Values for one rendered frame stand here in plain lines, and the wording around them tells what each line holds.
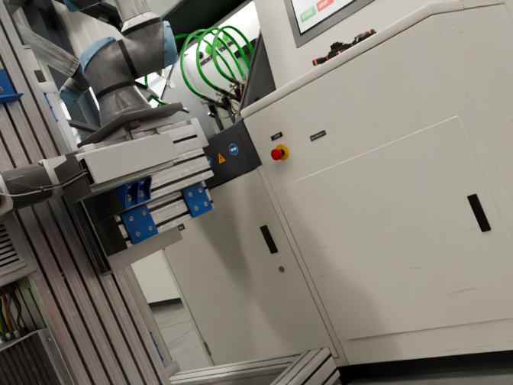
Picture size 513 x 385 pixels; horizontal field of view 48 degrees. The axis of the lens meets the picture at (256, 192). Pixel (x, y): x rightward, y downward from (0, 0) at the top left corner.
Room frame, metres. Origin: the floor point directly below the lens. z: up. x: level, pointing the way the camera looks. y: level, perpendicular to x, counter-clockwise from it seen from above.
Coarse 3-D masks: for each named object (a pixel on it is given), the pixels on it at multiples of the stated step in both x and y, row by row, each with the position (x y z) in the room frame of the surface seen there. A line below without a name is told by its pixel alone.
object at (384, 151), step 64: (256, 0) 2.09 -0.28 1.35; (384, 0) 1.72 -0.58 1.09; (448, 0) 1.58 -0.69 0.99; (320, 64) 1.90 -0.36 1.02; (384, 64) 1.51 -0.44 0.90; (448, 64) 1.41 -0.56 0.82; (512, 64) 1.70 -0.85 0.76; (256, 128) 1.84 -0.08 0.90; (320, 128) 1.69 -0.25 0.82; (384, 128) 1.56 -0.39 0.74; (448, 128) 1.45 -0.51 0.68; (512, 128) 1.54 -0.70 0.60; (320, 192) 1.75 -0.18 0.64; (384, 192) 1.61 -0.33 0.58; (448, 192) 1.49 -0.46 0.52; (512, 192) 1.41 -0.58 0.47; (320, 256) 1.82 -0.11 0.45; (384, 256) 1.67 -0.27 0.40; (448, 256) 1.54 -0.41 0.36; (512, 256) 1.43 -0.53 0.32; (384, 320) 1.73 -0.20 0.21; (448, 320) 1.59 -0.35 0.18; (512, 320) 1.48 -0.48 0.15
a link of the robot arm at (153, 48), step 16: (128, 0) 1.54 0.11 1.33; (144, 0) 1.56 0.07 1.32; (128, 16) 1.55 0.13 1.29; (144, 16) 1.55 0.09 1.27; (128, 32) 1.55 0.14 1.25; (144, 32) 1.55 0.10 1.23; (160, 32) 1.56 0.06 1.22; (128, 48) 1.55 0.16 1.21; (144, 48) 1.55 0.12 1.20; (160, 48) 1.56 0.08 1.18; (144, 64) 1.57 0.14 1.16; (160, 64) 1.59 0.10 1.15
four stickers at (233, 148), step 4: (232, 144) 1.93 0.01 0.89; (236, 144) 1.92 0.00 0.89; (228, 148) 1.95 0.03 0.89; (232, 148) 1.93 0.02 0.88; (236, 148) 1.92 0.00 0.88; (220, 152) 1.98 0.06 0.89; (232, 152) 1.94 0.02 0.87; (236, 152) 1.93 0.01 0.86; (208, 156) 2.02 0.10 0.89; (216, 156) 1.99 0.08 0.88; (220, 156) 1.98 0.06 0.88; (232, 156) 1.94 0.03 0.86; (208, 160) 2.02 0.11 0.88; (220, 160) 1.99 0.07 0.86; (224, 160) 1.97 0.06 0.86; (212, 164) 2.02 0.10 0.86
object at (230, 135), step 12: (228, 132) 1.93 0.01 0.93; (216, 144) 1.98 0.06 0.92; (228, 144) 1.94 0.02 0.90; (240, 144) 1.91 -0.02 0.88; (228, 156) 1.96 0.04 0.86; (240, 156) 1.92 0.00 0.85; (216, 168) 2.01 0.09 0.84; (228, 168) 1.97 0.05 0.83; (240, 168) 1.94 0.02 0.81; (252, 168) 1.90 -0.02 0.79; (204, 180) 2.07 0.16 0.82; (216, 180) 2.03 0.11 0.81
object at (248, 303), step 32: (224, 192) 2.02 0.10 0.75; (256, 192) 1.92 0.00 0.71; (192, 224) 2.17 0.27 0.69; (224, 224) 2.06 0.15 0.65; (256, 224) 1.96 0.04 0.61; (192, 256) 2.22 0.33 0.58; (224, 256) 2.11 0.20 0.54; (256, 256) 2.00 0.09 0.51; (288, 256) 1.91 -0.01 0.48; (192, 288) 2.28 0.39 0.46; (224, 288) 2.16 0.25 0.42; (256, 288) 2.05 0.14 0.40; (288, 288) 1.95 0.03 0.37; (224, 320) 2.21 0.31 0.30; (256, 320) 2.09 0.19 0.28; (288, 320) 1.99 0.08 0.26; (320, 320) 1.90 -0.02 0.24; (224, 352) 2.26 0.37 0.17; (256, 352) 2.14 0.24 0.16; (288, 352) 2.04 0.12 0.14
